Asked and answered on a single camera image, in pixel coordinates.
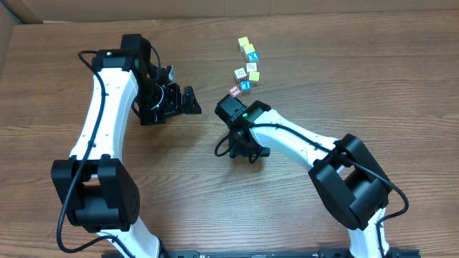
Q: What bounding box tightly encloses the red I wooden block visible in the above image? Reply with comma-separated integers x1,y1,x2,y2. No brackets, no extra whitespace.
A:
229,85,242,97

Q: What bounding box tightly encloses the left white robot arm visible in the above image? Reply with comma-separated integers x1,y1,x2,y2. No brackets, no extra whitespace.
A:
51,34,202,257

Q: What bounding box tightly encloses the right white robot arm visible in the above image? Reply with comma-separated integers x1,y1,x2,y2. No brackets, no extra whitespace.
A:
214,95,392,257

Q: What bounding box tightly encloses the blue T wooden block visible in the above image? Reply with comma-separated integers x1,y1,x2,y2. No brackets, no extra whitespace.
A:
240,80,252,95

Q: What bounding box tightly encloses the wooden block engraved picture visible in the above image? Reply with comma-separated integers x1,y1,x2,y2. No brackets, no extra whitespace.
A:
234,67,248,83

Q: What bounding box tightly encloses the yellow O wooden block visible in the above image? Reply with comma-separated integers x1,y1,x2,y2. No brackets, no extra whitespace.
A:
248,71,260,82

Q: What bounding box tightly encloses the plain engraved wooden block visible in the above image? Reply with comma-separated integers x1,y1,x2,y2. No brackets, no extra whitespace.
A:
246,62,257,73

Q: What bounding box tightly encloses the blue X wooden block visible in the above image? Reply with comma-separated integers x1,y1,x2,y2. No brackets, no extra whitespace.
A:
246,52,260,62

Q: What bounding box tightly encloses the yellow top wooden block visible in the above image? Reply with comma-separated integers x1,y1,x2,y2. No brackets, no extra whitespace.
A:
238,37,250,48

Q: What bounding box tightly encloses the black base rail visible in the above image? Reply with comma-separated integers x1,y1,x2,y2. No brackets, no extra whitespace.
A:
101,248,421,258

